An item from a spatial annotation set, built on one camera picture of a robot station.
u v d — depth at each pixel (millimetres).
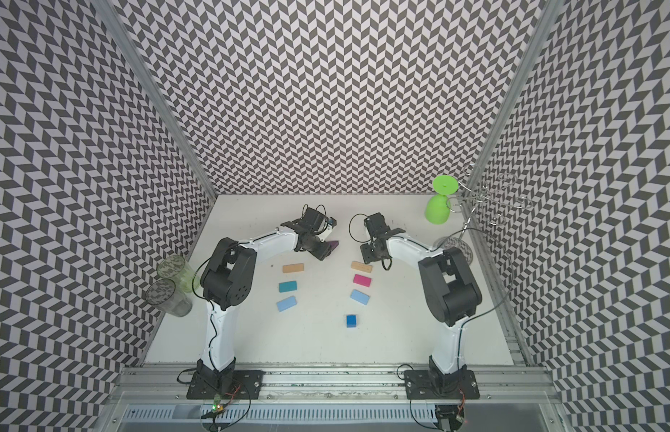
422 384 738
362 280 951
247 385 746
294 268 958
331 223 937
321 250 900
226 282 552
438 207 814
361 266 963
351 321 828
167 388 722
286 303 885
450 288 509
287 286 912
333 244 937
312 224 825
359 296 918
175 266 873
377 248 719
